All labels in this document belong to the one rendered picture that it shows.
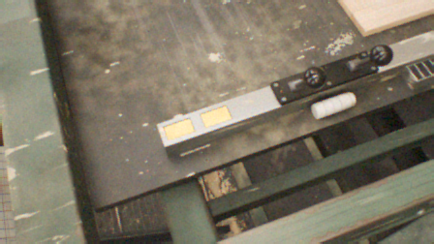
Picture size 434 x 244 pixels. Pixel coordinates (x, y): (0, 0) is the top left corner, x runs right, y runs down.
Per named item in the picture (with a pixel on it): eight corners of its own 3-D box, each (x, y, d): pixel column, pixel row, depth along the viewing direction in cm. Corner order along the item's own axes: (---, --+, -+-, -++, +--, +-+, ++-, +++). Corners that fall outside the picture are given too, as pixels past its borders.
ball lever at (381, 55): (363, 73, 84) (401, 60, 71) (346, 79, 84) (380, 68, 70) (356, 54, 84) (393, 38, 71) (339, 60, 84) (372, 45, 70)
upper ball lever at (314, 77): (306, 93, 82) (333, 83, 69) (287, 100, 82) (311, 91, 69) (299, 74, 83) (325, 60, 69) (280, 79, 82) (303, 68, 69)
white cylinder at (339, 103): (317, 122, 83) (355, 108, 84) (319, 113, 80) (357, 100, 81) (309, 109, 84) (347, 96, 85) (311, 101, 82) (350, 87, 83)
